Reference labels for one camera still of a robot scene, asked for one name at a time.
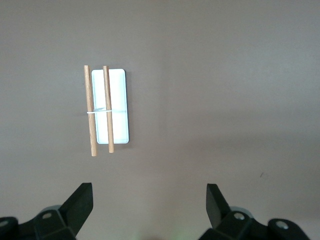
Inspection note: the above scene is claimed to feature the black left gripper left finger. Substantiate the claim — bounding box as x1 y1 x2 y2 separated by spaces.
18 182 94 240

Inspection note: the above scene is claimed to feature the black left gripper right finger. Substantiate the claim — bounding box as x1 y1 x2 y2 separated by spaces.
198 183 270 240

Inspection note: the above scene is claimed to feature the wooden towel rack rod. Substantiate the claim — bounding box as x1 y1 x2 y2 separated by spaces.
83 65 98 157
102 65 115 154

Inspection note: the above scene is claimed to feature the brown table cover sheet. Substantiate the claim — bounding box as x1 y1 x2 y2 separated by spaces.
0 0 320 240

